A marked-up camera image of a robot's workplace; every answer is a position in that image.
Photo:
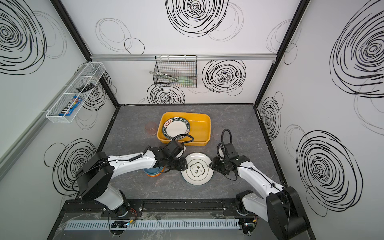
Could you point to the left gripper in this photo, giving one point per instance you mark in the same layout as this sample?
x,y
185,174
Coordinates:
x,y
181,163

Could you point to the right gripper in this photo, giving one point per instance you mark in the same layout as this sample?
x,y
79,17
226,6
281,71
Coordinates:
x,y
217,164

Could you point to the green rimmed white plate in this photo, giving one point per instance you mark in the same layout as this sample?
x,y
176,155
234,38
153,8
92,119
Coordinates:
x,y
175,126

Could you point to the white plate green flower outline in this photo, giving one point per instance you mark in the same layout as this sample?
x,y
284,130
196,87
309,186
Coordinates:
x,y
198,172

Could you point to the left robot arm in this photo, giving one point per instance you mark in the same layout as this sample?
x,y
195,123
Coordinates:
x,y
93,179

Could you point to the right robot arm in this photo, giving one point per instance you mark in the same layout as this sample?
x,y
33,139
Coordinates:
x,y
280,206

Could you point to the yellow plastic bin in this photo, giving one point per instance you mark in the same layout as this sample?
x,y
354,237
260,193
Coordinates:
x,y
200,127

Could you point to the blue bowl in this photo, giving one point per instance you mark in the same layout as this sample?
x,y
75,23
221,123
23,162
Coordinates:
x,y
154,170

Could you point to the orange bowl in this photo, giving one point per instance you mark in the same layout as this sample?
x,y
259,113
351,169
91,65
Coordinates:
x,y
154,174

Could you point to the pink translucent cup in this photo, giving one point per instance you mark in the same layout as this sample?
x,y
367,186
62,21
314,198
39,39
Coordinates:
x,y
151,128

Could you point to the green item in basket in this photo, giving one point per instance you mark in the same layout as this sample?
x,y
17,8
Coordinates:
x,y
185,81

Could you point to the blue candy packet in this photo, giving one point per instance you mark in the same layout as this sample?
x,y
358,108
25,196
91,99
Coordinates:
x,y
71,106

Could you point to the black wire basket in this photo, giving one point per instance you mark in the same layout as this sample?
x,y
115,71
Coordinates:
x,y
169,67

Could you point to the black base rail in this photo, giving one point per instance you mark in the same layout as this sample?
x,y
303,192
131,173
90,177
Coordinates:
x,y
136,208

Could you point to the white wire shelf basket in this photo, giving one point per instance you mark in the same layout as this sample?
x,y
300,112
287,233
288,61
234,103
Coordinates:
x,y
93,100

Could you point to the white slotted cable duct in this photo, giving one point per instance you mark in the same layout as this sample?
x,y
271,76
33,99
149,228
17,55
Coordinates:
x,y
194,224

